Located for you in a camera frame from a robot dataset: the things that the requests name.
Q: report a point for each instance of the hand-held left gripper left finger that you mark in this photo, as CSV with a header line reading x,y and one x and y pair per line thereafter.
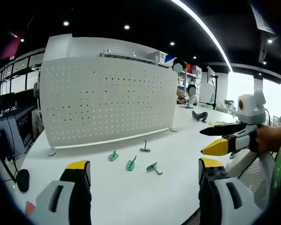
x,y
49,194

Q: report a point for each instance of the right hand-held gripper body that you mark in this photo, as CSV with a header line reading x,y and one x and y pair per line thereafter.
x,y
251,109

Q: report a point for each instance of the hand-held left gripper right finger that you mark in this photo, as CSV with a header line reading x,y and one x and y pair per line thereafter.
x,y
236,199

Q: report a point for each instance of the white perforated mounting plate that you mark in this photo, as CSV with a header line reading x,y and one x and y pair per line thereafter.
x,y
107,103

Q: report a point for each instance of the person's right hand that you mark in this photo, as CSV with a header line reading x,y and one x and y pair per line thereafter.
x,y
271,138

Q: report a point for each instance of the yellow flat object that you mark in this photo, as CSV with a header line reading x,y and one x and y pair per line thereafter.
x,y
217,122

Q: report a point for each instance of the orange object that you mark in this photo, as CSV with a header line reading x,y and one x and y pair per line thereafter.
x,y
30,207

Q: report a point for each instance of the small green plant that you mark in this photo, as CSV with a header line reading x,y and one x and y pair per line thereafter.
x,y
229,102

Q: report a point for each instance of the grey mesh chair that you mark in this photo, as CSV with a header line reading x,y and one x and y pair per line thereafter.
x,y
256,178

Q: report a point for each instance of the black oval object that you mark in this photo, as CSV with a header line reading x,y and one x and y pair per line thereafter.
x,y
23,180

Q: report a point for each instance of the black headset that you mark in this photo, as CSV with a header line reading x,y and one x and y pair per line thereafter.
x,y
197,116

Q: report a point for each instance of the black tripod stand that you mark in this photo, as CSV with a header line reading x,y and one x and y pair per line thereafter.
x,y
216,93

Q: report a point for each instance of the blue flat object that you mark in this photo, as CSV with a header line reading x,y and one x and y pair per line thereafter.
x,y
187,107

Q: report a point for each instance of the ceiling light strip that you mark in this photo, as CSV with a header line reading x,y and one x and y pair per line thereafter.
x,y
208,35

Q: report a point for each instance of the white partition wall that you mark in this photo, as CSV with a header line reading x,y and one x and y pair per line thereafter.
x,y
84,48

